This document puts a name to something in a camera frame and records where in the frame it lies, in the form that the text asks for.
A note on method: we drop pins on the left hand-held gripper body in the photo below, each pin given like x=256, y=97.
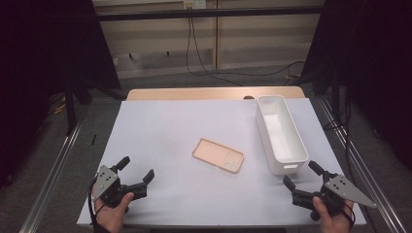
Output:
x=108, y=187

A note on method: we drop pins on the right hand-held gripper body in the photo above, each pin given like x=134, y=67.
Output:
x=341, y=191

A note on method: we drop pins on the white plastic storage box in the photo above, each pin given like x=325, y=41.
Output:
x=281, y=136

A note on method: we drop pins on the beige phone case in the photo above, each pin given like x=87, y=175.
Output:
x=217, y=154

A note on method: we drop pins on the person's left hand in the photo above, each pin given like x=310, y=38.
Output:
x=110, y=218

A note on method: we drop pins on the person's right hand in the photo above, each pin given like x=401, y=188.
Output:
x=335, y=223

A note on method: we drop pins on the white table mat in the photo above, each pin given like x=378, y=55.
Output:
x=162, y=136

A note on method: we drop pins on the black stand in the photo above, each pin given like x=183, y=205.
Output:
x=335, y=93
x=69, y=106

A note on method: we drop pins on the light wooden table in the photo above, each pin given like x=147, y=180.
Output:
x=194, y=93

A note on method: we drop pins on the black curtain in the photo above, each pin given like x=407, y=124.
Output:
x=372, y=64
x=39, y=64

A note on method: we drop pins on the wooden desk with dark edge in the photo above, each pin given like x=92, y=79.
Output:
x=207, y=13

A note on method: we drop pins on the metal floor rail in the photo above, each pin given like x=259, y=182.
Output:
x=51, y=181
x=362, y=161

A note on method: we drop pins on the white wall socket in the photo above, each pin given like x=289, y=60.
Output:
x=194, y=4

